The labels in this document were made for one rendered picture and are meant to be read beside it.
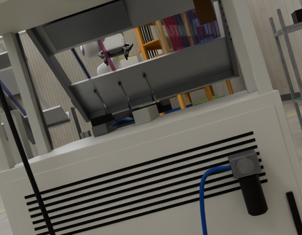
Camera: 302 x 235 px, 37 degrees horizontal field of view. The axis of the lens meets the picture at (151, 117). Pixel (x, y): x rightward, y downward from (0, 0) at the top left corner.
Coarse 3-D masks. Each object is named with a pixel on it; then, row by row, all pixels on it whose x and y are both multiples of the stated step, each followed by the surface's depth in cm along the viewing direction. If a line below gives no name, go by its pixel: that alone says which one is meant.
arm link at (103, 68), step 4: (116, 56) 245; (112, 60) 244; (116, 60) 246; (104, 64) 244; (116, 64) 246; (100, 68) 245; (104, 68) 243; (108, 68) 243; (116, 68) 246; (100, 72) 245; (104, 72) 243
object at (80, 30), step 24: (120, 0) 155; (144, 0) 161; (168, 0) 163; (192, 0) 164; (216, 0) 165; (48, 24) 159; (72, 24) 160; (96, 24) 162; (120, 24) 163; (144, 24) 169; (48, 48) 172
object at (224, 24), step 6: (222, 12) 165; (222, 18) 167; (222, 24) 174; (228, 30) 172; (228, 36) 174; (228, 42) 176; (228, 48) 179; (234, 54) 181; (234, 60) 184; (234, 66) 186; (234, 72) 189
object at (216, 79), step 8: (224, 72) 193; (232, 72) 192; (200, 80) 195; (208, 80) 193; (216, 80) 192; (224, 80) 192; (176, 88) 196; (184, 88) 194; (192, 88) 193; (144, 96) 198; (160, 96) 196; (168, 96) 195; (120, 104) 200; (128, 104) 198; (136, 104) 197; (144, 104) 197; (96, 112) 201; (104, 112) 199; (112, 112) 198
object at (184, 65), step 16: (192, 48) 181; (208, 48) 182; (224, 48) 184; (144, 64) 184; (160, 64) 185; (176, 64) 187; (192, 64) 188; (208, 64) 189; (224, 64) 190; (96, 80) 187; (112, 80) 189; (128, 80) 190; (144, 80) 191; (160, 80) 192; (176, 80) 194; (192, 80) 195; (80, 96) 193; (96, 96) 194; (112, 96) 196; (128, 96) 197
